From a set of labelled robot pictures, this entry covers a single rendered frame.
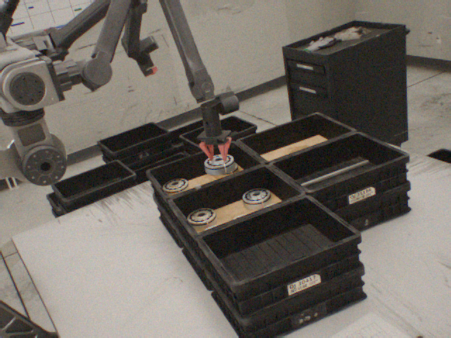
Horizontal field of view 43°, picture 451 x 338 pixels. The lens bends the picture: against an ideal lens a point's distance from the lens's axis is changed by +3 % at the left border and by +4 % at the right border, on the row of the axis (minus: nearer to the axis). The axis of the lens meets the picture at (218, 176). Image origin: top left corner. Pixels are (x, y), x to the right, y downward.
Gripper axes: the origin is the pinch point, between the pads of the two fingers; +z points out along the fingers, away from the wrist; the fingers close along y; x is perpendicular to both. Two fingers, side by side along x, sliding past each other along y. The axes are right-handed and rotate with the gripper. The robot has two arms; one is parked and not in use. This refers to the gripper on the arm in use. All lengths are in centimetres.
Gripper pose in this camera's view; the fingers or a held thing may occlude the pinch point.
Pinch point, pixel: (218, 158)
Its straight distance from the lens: 190.9
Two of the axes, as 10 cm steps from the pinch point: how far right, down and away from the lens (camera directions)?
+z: 1.6, 8.9, 4.3
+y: -9.0, -0.5, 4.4
